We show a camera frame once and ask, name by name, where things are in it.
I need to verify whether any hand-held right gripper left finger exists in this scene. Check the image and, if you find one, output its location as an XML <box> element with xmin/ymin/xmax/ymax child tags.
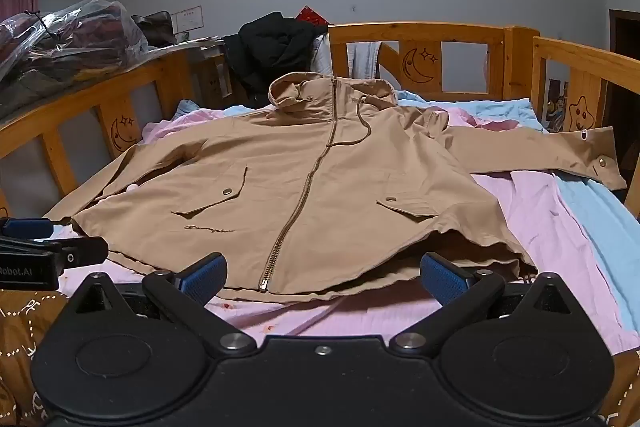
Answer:
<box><xmin>65</xmin><ymin>252</ymin><xmax>258</xmax><ymax>355</ymax></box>

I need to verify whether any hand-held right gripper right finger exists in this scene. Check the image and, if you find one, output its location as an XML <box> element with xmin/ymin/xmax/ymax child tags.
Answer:
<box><xmin>389</xmin><ymin>252</ymin><xmax>577</xmax><ymax>355</ymax></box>

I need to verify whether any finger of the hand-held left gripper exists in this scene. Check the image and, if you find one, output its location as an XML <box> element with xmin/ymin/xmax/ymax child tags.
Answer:
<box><xmin>0</xmin><ymin>236</ymin><xmax>110</xmax><ymax>267</ymax></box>
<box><xmin>0</xmin><ymin>217</ymin><xmax>55</xmax><ymax>240</ymax></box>

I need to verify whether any tan hooded zip jacket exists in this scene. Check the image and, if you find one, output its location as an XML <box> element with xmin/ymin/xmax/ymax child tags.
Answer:
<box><xmin>44</xmin><ymin>74</ymin><xmax>628</xmax><ymax>306</ymax></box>

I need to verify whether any clear plastic bag of clothes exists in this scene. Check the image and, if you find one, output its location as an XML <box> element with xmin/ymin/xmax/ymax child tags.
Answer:
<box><xmin>0</xmin><ymin>0</ymin><xmax>151</xmax><ymax>120</ymax></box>

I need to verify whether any black clothes pile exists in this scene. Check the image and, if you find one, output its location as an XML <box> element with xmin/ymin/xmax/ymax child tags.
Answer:
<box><xmin>222</xmin><ymin>12</ymin><xmax>329</xmax><ymax>108</ymax></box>

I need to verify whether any brown printed blanket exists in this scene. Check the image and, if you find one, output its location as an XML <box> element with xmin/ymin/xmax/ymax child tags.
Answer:
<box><xmin>0</xmin><ymin>288</ymin><xmax>640</xmax><ymax>427</ymax></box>

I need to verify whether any pink bed sheet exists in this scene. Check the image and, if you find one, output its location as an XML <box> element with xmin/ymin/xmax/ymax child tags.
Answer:
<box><xmin>50</xmin><ymin>104</ymin><xmax>640</xmax><ymax>355</ymax></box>

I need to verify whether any light blue cloth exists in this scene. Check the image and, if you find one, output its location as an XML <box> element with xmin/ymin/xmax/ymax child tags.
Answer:
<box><xmin>174</xmin><ymin>89</ymin><xmax>640</xmax><ymax>330</ymax></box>

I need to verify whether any pink curtain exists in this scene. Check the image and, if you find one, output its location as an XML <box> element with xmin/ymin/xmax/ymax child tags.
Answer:
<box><xmin>0</xmin><ymin>0</ymin><xmax>40</xmax><ymax>26</ymax></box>

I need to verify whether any grey white hanging cloth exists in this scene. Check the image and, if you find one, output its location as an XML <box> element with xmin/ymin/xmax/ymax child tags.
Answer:
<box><xmin>347</xmin><ymin>41</ymin><xmax>385</xmax><ymax>80</ymax></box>

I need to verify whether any dark brown handbag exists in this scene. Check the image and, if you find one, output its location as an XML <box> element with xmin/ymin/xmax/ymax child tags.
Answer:
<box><xmin>131</xmin><ymin>11</ymin><xmax>177</xmax><ymax>48</ymax></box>

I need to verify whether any red paper item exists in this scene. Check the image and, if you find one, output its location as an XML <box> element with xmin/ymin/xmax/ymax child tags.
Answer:
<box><xmin>296</xmin><ymin>5</ymin><xmax>331</xmax><ymax>28</ymax></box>

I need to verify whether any wooden bed frame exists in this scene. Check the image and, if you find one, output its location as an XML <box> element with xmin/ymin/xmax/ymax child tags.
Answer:
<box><xmin>0</xmin><ymin>22</ymin><xmax>640</xmax><ymax>220</ymax></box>

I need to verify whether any white wall paper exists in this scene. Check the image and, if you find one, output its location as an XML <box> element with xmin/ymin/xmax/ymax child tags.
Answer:
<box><xmin>175</xmin><ymin>5</ymin><xmax>204</xmax><ymax>34</ymax></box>

